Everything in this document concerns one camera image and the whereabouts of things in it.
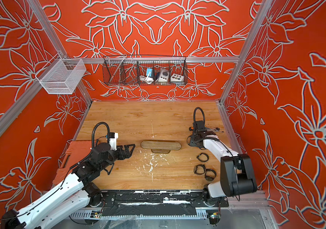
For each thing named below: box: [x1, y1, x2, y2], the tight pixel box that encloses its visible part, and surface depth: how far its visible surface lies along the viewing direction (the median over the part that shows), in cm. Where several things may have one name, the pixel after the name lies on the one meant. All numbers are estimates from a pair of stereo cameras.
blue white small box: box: [146, 67, 153, 78], surface depth 85 cm
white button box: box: [170, 73, 185, 83], surface depth 96 cm
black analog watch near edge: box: [193, 164, 207, 176], surface depth 85 cm
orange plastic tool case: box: [52, 140, 93, 187], surface depth 87 cm
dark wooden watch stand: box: [140, 139, 182, 155], surface depth 87 cm
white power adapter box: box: [157, 69, 170, 83], surface depth 93 cm
